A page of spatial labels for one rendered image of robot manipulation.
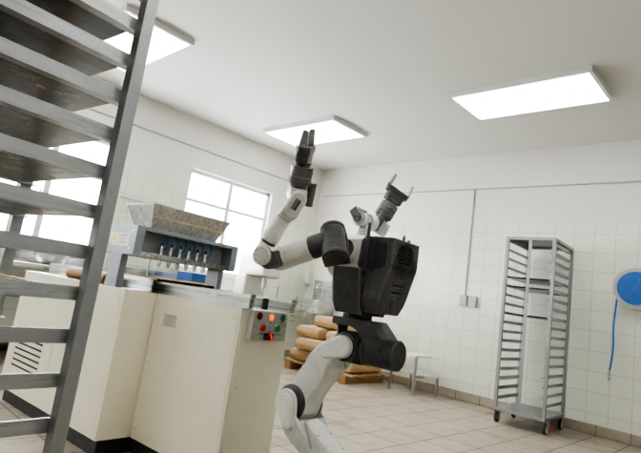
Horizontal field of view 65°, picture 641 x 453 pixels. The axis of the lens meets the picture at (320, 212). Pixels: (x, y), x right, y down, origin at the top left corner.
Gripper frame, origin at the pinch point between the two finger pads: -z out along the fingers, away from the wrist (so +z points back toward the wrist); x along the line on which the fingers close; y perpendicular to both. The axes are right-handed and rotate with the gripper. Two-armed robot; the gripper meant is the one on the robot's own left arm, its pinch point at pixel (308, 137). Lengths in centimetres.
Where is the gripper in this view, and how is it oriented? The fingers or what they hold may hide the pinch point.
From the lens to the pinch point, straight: 192.6
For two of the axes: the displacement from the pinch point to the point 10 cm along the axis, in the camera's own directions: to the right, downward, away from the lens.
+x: 2.1, -2.0, 9.6
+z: -2.0, 9.5, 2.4
